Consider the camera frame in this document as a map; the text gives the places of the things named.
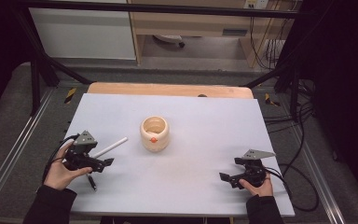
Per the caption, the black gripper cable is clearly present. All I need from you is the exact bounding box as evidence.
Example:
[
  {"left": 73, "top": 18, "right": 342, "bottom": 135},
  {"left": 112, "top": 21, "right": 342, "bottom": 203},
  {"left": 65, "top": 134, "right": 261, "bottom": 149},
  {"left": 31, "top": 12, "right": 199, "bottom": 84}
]
[
  {"left": 42, "top": 133, "right": 79, "bottom": 182},
  {"left": 264, "top": 161, "right": 320, "bottom": 213}
]

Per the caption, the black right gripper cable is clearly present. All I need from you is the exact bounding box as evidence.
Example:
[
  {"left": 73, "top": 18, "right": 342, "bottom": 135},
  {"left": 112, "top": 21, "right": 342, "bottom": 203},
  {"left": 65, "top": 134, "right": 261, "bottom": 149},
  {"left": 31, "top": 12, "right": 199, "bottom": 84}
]
[{"left": 264, "top": 161, "right": 320, "bottom": 213}]

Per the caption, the long black floor cable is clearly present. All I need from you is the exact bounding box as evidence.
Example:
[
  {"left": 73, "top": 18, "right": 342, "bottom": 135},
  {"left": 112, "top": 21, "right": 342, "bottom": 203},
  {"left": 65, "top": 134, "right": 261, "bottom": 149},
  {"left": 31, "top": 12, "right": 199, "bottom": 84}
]
[{"left": 282, "top": 102, "right": 308, "bottom": 177}]

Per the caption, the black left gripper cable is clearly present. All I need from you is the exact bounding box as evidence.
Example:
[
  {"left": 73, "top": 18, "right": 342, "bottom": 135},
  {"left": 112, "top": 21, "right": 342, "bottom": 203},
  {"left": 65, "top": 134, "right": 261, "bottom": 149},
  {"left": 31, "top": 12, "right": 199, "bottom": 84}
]
[{"left": 42, "top": 133, "right": 79, "bottom": 182}]

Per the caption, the black metal frame leg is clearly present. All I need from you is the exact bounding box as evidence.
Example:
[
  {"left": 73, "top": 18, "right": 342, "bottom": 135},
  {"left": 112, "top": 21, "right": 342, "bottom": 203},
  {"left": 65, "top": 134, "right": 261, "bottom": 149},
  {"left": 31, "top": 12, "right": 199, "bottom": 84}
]
[
  {"left": 244, "top": 60, "right": 303, "bottom": 123},
  {"left": 12, "top": 6, "right": 93, "bottom": 117}
]

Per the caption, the aluminium floor rail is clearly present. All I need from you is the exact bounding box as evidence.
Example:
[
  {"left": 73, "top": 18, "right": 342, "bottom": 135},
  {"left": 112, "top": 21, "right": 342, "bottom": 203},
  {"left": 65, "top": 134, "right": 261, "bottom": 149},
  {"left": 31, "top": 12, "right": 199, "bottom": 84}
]
[
  {"left": 287, "top": 122, "right": 347, "bottom": 224},
  {"left": 0, "top": 88, "right": 56, "bottom": 214}
]

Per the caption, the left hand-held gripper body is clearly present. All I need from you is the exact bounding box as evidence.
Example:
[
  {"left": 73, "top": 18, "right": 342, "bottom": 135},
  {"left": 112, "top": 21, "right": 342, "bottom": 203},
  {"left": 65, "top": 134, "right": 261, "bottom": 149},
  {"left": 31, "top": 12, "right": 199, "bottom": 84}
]
[{"left": 63, "top": 129, "right": 105, "bottom": 174}]

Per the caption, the white power strip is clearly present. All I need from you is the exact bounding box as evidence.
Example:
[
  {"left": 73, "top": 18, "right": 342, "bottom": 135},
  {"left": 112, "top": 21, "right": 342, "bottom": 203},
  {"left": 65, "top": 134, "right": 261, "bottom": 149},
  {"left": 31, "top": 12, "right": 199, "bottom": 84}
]
[{"left": 243, "top": 0, "right": 270, "bottom": 10}]

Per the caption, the person's left hand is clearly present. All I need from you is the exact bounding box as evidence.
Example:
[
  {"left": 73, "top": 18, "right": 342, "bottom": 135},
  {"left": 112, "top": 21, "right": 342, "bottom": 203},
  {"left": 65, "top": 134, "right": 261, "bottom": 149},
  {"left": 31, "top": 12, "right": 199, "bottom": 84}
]
[{"left": 43, "top": 139, "right": 94, "bottom": 191}]

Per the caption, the white cabinet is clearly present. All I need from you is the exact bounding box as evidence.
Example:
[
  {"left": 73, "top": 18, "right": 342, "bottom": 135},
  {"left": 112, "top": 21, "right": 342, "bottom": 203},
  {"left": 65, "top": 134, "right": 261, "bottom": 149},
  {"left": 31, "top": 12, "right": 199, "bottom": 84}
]
[{"left": 27, "top": 0, "right": 137, "bottom": 61}]

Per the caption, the black floor cables bundle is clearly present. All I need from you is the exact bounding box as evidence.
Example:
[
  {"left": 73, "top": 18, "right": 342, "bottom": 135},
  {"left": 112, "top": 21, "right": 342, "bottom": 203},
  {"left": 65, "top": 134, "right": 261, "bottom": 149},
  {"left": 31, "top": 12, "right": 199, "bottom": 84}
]
[{"left": 262, "top": 78, "right": 319, "bottom": 135}]

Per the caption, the light wooden desk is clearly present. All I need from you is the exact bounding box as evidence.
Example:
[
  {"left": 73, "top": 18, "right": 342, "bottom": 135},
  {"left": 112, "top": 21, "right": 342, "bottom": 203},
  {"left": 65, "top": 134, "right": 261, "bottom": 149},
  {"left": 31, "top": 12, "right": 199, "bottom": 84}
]
[{"left": 127, "top": 0, "right": 295, "bottom": 68}]

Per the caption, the wooden table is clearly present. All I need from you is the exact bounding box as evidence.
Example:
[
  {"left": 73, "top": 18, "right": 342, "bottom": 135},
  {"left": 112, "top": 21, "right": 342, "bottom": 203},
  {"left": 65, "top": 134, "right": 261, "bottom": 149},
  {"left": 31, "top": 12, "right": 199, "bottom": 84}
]
[{"left": 87, "top": 81, "right": 255, "bottom": 100}]

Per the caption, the hanging black cables bundle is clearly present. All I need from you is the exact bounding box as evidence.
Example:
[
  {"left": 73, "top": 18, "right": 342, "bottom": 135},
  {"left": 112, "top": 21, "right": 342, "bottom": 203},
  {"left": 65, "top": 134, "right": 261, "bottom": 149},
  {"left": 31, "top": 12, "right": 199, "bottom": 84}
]
[{"left": 249, "top": 13, "right": 294, "bottom": 71}]

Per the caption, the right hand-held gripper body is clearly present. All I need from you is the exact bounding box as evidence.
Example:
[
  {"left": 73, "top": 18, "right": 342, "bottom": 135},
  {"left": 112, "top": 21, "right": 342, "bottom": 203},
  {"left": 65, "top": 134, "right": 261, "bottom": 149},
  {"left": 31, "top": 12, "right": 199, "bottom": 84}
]
[{"left": 241, "top": 148, "right": 276, "bottom": 189}]

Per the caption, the black curtain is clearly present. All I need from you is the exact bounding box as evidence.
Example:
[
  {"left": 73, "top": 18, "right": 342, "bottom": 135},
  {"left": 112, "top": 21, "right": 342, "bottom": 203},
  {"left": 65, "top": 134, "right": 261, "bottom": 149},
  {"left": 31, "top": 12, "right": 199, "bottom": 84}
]
[
  {"left": 0, "top": 0, "right": 34, "bottom": 127},
  {"left": 287, "top": 0, "right": 358, "bottom": 208}
]

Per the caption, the black metal frame crossbar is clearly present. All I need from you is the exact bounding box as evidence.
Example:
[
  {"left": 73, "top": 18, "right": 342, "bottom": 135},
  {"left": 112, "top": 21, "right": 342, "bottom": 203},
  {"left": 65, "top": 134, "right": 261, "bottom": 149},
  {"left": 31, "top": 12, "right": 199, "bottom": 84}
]
[{"left": 13, "top": 0, "right": 300, "bottom": 20}]

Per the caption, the person's right hand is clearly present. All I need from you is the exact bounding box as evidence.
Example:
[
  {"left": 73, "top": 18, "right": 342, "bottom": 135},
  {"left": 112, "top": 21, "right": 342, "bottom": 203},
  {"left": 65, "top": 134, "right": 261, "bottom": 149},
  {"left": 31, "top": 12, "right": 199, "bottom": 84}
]
[{"left": 239, "top": 173, "right": 275, "bottom": 198}]

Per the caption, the white chair base with caster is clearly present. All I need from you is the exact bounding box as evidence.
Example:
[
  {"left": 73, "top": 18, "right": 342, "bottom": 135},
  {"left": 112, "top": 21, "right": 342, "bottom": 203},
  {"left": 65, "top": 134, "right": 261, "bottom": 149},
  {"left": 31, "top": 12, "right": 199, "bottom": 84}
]
[{"left": 152, "top": 34, "right": 186, "bottom": 49}]

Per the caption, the white board sheet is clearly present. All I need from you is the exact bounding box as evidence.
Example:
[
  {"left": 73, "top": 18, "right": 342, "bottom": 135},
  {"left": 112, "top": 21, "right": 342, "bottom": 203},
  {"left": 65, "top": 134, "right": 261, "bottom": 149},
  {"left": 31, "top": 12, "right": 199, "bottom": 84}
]
[{"left": 32, "top": 92, "right": 296, "bottom": 217}]

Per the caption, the black pen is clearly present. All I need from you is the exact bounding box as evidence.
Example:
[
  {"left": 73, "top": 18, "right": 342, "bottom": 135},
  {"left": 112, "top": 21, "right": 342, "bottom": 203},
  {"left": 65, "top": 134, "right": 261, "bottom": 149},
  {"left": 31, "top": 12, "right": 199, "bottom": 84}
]
[{"left": 86, "top": 173, "right": 98, "bottom": 192}]

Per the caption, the cream cup with orange mark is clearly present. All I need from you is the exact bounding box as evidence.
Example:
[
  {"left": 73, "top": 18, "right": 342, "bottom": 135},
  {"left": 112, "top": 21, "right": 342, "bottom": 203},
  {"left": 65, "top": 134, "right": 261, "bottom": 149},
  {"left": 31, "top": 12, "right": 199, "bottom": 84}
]
[{"left": 140, "top": 115, "right": 171, "bottom": 153}]

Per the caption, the long white pen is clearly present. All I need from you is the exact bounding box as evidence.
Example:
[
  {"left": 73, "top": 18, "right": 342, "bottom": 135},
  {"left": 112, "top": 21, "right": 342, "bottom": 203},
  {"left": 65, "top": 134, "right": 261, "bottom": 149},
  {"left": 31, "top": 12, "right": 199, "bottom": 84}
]
[{"left": 91, "top": 136, "right": 129, "bottom": 159}]

